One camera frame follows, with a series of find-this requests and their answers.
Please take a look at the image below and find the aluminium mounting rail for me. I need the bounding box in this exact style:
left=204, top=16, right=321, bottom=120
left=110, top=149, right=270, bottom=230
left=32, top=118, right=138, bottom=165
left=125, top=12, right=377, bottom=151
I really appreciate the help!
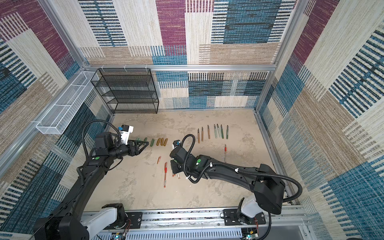
left=126, top=205, right=309, bottom=232

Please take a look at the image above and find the black wire mesh shelf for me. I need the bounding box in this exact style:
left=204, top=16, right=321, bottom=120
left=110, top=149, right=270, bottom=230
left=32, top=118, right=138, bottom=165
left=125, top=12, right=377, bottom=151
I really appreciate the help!
left=91, top=68, right=159, bottom=114

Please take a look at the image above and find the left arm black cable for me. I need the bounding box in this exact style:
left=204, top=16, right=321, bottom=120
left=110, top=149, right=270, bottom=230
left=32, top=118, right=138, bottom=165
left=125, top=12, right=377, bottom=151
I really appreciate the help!
left=81, top=119, right=121, bottom=158

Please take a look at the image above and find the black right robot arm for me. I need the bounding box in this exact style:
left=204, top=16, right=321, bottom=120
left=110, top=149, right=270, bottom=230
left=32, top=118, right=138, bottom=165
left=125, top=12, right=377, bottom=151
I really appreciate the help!
left=170, top=146, right=286, bottom=225

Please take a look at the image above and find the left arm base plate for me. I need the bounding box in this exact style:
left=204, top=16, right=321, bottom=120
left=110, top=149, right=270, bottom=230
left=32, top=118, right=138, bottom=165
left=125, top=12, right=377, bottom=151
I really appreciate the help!
left=104, top=212, right=143, bottom=230

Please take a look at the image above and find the white wire mesh basket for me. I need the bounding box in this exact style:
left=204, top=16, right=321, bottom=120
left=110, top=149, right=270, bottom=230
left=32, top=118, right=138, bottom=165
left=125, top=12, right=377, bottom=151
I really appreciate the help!
left=36, top=71, right=95, bottom=135

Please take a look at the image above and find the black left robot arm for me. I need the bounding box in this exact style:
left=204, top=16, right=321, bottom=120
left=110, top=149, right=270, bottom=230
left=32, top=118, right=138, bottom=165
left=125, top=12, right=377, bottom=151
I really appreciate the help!
left=32, top=132, right=150, bottom=240

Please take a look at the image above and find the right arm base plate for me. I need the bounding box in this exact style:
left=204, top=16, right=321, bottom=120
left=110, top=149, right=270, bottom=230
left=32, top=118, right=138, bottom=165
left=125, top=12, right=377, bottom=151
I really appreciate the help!
left=220, top=209, right=267, bottom=226

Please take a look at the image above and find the red gel pen short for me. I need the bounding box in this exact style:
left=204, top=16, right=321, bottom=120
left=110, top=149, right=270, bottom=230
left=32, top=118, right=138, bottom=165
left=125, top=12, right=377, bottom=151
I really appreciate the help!
left=224, top=144, right=227, bottom=163

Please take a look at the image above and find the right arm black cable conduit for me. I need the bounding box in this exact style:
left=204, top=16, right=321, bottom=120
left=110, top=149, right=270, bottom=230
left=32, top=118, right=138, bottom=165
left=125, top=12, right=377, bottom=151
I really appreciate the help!
left=179, top=133, right=303, bottom=240

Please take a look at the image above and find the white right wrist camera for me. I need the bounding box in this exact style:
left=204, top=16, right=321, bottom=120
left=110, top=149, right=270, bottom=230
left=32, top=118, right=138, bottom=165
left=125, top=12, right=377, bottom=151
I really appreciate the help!
left=172, top=140, right=181, bottom=149

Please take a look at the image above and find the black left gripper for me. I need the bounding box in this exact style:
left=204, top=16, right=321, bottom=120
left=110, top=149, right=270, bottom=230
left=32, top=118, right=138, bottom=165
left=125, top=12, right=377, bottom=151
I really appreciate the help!
left=108, top=139, right=148, bottom=161

